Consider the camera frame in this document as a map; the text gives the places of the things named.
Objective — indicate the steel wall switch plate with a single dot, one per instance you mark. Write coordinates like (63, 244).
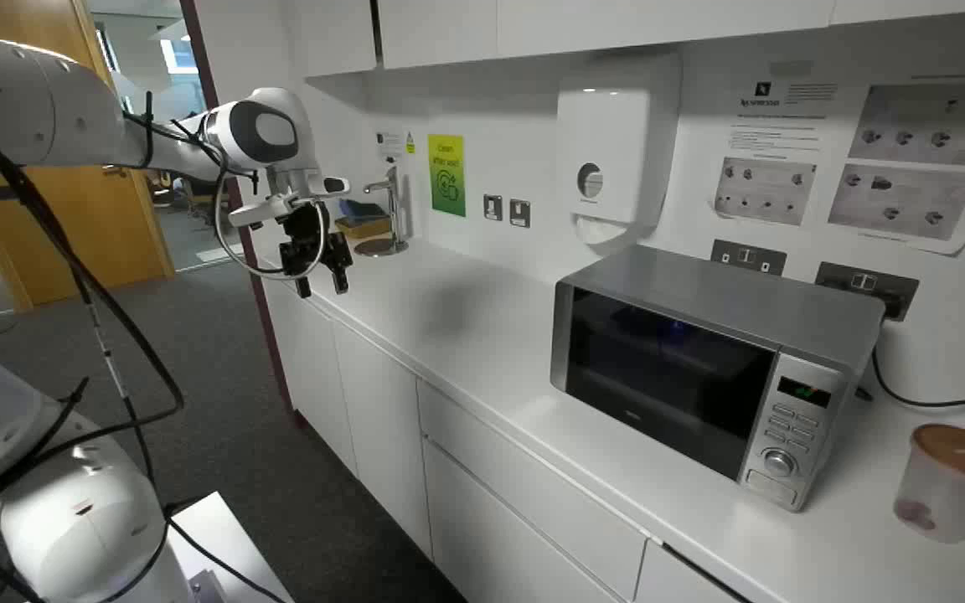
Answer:
(493, 206)

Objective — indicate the white instruction poster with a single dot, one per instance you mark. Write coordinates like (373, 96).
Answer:
(898, 170)

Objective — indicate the white canister with brown lid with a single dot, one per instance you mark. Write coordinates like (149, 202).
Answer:
(933, 486)

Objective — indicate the black double socket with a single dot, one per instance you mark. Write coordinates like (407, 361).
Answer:
(748, 256)
(894, 292)

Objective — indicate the white cabinets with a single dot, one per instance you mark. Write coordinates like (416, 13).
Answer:
(485, 510)
(363, 34)

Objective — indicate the white upper cabinets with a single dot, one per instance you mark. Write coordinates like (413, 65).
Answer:
(363, 34)

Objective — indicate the silver microwave oven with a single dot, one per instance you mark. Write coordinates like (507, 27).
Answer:
(736, 368)

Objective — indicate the steel wall socket plate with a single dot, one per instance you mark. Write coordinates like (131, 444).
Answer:
(519, 211)

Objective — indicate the black double socket left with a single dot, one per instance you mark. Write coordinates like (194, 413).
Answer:
(748, 256)

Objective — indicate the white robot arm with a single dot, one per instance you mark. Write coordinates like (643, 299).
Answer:
(79, 513)

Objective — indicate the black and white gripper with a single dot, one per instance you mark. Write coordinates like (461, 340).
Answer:
(300, 208)

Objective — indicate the green clean after use sign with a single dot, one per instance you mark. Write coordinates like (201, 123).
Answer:
(446, 174)

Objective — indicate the chrome hot water tap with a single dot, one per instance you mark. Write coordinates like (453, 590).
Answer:
(392, 237)

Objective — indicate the yellow warning sticker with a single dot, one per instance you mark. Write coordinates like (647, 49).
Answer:
(407, 146)

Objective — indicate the black double socket right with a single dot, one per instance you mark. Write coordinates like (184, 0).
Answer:
(894, 292)

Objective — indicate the wooden door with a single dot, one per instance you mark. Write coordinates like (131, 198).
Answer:
(106, 211)

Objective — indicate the white paper towel dispenser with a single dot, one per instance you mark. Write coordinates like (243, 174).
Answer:
(602, 138)

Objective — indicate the white lower cabinets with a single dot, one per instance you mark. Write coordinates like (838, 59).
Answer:
(485, 510)

